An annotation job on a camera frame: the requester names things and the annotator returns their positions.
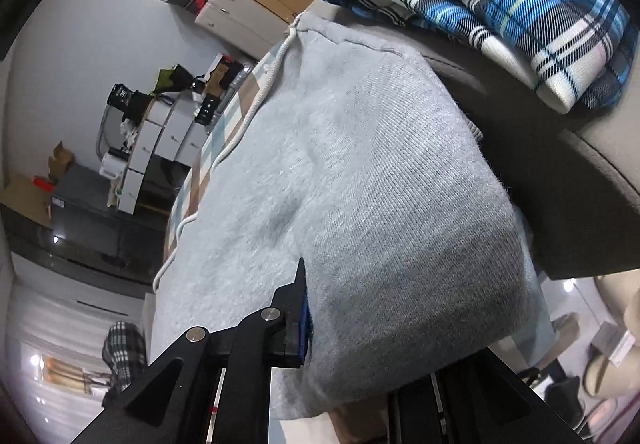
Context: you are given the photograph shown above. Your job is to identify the beige suitcase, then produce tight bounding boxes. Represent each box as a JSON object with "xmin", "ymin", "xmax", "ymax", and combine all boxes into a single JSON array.
[{"xmin": 194, "ymin": 0, "xmax": 297, "ymax": 60}]

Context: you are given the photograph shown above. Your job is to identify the open cardboard box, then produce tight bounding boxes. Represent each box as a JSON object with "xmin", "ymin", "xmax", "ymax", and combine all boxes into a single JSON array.
[{"xmin": 47, "ymin": 141, "xmax": 76, "ymax": 185}]

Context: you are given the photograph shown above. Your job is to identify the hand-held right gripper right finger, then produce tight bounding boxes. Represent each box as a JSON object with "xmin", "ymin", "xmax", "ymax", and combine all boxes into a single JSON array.
[{"xmin": 430, "ymin": 349, "xmax": 588, "ymax": 444}]

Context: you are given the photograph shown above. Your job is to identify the black coffee machine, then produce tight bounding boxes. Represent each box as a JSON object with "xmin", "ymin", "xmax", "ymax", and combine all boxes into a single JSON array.
[{"xmin": 192, "ymin": 78, "xmax": 221, "ymax": 125}]

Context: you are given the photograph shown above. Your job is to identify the black paper bag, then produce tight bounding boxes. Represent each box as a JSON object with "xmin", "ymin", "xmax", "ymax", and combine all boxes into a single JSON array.
[{"xmin": 107, "ymin": 84, "xmax": 152, "ymax": 123}]

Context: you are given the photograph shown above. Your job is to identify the checked bed blanket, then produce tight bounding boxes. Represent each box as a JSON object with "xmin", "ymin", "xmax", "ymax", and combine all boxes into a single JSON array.
[{"xmin": 160, "ymin": 48, "xmax": 282, "ymax": 275}]

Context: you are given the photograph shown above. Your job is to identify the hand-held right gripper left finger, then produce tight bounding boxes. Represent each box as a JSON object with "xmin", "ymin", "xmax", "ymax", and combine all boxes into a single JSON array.
[{"xmin": 70, "ymin": 258, "xmax": 314, "ymax": 444}]

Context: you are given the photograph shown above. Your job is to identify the silver hard case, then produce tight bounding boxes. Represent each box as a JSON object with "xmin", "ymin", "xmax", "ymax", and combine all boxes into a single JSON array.
[{"xmin": 220, "ymin": 64, "xmax": 256, "ymax": 110}]

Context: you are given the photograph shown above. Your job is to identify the white electric kettle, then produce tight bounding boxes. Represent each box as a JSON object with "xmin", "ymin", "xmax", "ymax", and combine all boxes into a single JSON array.
[{"xmin": 99, "ymin": 148, "xmax": 129, "ymax": 178}]

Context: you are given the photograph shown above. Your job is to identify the grey refrigerator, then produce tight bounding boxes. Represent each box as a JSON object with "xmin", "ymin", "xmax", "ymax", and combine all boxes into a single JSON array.
[{"xmin": 49, "ymin": 163, "xmax": 172, "ymax": 237}]

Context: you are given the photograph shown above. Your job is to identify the grey printed hoodie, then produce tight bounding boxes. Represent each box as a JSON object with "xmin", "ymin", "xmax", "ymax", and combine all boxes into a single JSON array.
[{"xmin": 142, "ymin": 14, "xmax": 559, "ymax": 421}]

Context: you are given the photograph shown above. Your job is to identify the black white plaid clothes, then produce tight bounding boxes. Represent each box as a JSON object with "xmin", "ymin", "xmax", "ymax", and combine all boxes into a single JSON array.
[{"xmin": 102, "ymin": 321, "xmax": 149, "ymax": 393}]

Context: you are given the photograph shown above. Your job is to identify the dark wrapped flower bouquet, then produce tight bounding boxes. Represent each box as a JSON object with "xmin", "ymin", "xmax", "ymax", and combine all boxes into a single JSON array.
[{"xmin": 152, "ymin": 64, "xmax": 194, "ymax": 97}]

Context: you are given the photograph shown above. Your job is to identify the white drawer desk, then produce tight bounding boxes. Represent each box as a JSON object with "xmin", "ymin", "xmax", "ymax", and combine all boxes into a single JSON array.
[{"xmin": 106, "ymin": 98, "xmax": 209, "ymax": 215}]

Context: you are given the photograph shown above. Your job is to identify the grey storage bench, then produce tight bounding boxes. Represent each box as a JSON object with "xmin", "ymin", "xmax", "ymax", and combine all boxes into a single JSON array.
[{"xmin": 310, "ymin": 0, "xmax": 640, "ymax": 281}]

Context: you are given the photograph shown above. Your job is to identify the white sheer curtain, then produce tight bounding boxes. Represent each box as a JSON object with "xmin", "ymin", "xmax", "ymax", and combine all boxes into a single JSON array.
[{"xmin": 5, "ymin": 283, "xmax": 152, "ymax": 426}]

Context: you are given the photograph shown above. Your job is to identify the dark glass cabinet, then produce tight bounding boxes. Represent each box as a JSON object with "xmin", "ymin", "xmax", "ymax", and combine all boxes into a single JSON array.
[{"xmin": 0, "ymin": 201, "xmax": 162, "ymax": 301}]

